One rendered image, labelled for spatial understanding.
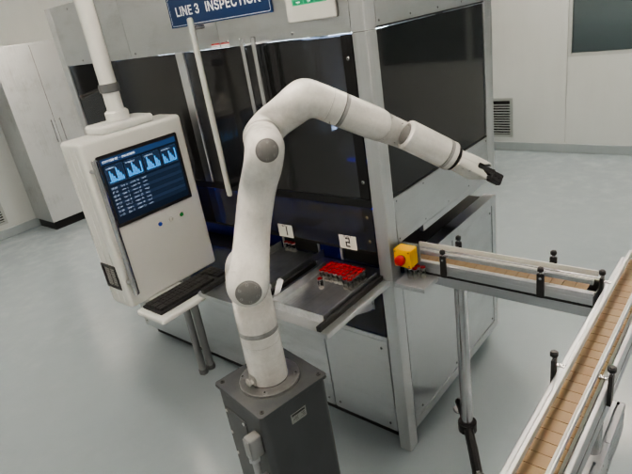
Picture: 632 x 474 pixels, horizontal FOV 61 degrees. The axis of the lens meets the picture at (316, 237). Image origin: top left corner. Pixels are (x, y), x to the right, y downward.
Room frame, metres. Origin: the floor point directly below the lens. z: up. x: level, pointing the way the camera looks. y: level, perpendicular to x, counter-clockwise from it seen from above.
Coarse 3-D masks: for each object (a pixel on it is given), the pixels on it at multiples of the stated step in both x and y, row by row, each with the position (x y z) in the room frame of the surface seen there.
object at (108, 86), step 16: (80, 0) 2.31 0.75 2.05; (80, 16) 2.32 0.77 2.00; (96, 16) 2.34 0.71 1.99; (96, 32) 2.32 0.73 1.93; (96, 48) 2.31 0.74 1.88; (96, 64) 2.31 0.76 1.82; (112, 80) 2.33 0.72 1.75; (80, 96) 2.33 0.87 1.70; (112, 96) 2.31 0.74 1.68; (112, 112) 2.30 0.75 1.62; (128, 112) 2.35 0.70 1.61
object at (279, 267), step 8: (272, 248) 2.28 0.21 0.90; (280, 248) 2.31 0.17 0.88; (272, 256) 2.24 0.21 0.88; (280, 256) 2.22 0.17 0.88; (288, 256) 2.21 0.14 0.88; (296, 256) 2.20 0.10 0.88; (304, 256) 2.18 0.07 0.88; (312, 256) 2.10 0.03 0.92; (320, 256) 2.13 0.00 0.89; (272, 264) 2.15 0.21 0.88; (280, 264) 2.13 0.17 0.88; (288, 264) 2.12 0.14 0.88; (296, 264) 2.11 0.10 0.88; (304, 264) 2.05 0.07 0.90; (272, 272) 2.07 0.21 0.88; (280, 272) 2.06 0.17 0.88; (288, 272) 1.98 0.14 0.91; (272, 280) 2.00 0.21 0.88
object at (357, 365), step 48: (432, 240) 2.13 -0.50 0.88; (480, 240) 2.41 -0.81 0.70; (432, 288) 2.04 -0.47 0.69; (288, 336) 2.26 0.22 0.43; (336, 336) 2.05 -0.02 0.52; (432, 336) 2.01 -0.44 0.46; (480, 336) 2.38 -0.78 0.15; (336, 384) 2.08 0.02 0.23; (384, 384) 1.89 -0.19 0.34; (432, 384) 1.99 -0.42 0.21
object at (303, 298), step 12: (324, 264) 2.02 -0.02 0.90; (312, 276) 1.96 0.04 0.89; (372, 276) 1.83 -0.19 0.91; (288, 288) 1.85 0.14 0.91; (300, 288) 1.89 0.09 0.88; (312, 288) 1.87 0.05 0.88; (324, 288) 1.86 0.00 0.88; (336, 288) 1.84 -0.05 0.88; (360, 288) 1.77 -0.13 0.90; (276, 300) 1.80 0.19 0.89; (288, 300) 1.81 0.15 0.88; (300, 300) 1.79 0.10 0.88; (312, 300) 1.78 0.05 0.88; (324, 300) 1.76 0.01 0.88; (336, 300) 1.75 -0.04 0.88; (288, 312) 1.72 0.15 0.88; (300, 312) 1.67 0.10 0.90; (312, 312) 1.63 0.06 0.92; (324, 312) 1.67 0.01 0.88
